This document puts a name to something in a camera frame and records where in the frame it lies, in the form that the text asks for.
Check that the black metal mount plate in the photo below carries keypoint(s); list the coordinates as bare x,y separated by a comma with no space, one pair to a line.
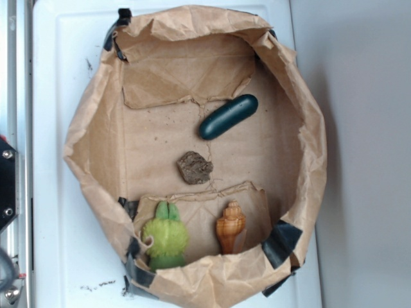
9,190

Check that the brown rough rock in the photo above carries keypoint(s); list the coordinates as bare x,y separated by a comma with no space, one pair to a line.
194,168

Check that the green fuzzy plush toy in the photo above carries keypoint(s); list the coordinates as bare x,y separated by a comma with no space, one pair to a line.
169,238

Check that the orange plastic seashell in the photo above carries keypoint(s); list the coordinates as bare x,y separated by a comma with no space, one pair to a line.
230,228

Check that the brown paper lined box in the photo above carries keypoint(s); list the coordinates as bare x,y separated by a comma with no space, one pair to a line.
160,75

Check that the aluminium frame rail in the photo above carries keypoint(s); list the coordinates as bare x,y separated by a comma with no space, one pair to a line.
17,273

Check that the dark green oblong capsule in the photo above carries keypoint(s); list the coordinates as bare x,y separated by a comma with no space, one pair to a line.
227,116

